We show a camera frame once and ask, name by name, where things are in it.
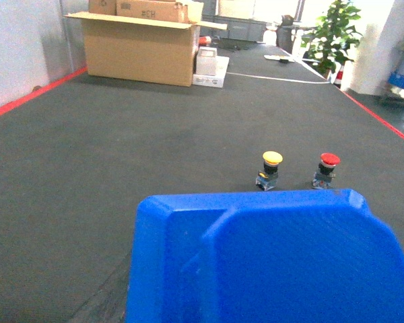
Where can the yellow mushroom push button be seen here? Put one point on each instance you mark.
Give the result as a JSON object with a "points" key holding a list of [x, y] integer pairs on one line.
{"points": [[267, 177]]}

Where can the white flat box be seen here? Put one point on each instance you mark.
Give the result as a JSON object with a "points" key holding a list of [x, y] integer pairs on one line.
{"points": [[216, 81]]}

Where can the small white box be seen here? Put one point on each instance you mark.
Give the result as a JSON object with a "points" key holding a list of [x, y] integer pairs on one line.
{"points": [[206, 62]]}

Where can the red mushroom push button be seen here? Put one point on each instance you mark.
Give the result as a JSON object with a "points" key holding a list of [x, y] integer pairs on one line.
{"points": [[324, 174]]}

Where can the large cardboard box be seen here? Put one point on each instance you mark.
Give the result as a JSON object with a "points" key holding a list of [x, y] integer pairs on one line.
{"points": [[150, 41]]}

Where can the red white traffic cone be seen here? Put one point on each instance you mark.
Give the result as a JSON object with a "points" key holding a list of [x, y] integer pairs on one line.
{"points": [[339, 77]]}

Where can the green potted plant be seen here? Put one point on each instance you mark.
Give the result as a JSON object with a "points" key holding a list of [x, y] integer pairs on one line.
{"points": [[330, 42]]}

